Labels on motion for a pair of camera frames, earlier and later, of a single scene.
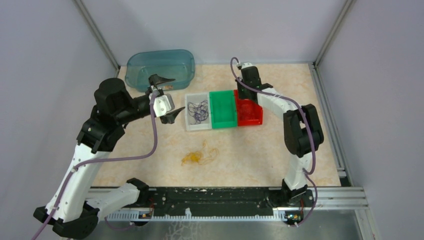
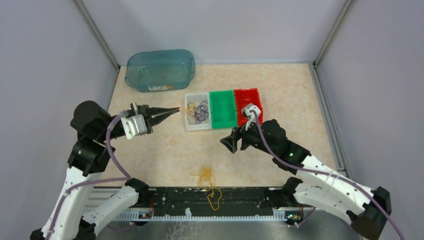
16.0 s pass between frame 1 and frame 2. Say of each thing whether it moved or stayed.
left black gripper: moved
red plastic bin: stayed
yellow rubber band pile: moved
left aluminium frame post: stayed
